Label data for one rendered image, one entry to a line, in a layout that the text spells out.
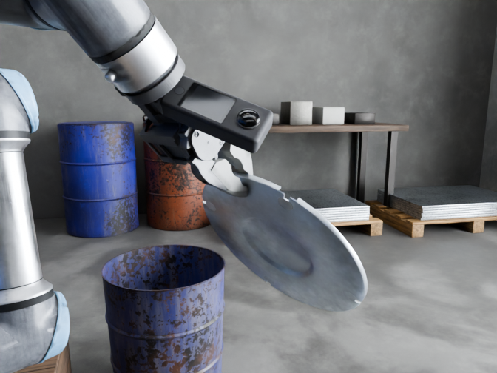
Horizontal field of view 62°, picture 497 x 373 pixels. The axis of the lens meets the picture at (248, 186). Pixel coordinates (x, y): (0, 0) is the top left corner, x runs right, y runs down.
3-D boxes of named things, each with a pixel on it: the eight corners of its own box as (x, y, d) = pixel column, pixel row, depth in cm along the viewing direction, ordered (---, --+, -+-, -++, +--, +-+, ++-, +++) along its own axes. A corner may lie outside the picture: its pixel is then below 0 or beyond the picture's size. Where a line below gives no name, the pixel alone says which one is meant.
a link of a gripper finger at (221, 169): (222, 189, 60) (188, 146, 54) (254, 195, 57) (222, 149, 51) (211, 206, 59) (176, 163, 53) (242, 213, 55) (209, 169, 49)
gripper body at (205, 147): (194, 123, 57) (140, 52, 49) (243, 125, 52) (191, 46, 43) (165, 166, 54) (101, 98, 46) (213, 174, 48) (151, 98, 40)
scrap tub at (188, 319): (218, 348, 178) (217, 240, 169) (235, 419, 138) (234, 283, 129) (116, 360, 170) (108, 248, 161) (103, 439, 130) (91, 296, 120)
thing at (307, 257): (205, 241, 80) (208, 237, 80) (338, 332, 71) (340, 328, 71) (196, 141, 56) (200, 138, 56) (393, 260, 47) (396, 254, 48)
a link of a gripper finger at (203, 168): (228, 169, 55) (195, 122, 49) (239, 171, 54) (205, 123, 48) (211, 198, 53) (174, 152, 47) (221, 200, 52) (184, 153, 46)
